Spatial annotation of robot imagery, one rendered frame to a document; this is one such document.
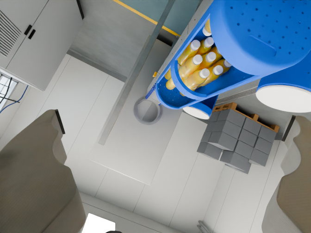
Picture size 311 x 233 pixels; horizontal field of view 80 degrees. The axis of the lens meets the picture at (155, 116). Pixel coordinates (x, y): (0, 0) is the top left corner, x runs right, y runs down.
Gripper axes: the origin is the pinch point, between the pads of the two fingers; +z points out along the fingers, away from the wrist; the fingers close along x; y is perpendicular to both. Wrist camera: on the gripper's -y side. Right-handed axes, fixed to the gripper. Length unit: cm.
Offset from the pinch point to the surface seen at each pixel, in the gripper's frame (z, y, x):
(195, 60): 71, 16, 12
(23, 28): 193, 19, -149
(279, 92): 75, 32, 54
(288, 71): 77, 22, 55
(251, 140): 303, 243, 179
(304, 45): 43, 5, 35
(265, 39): 40.6, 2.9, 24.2
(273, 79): 78, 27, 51
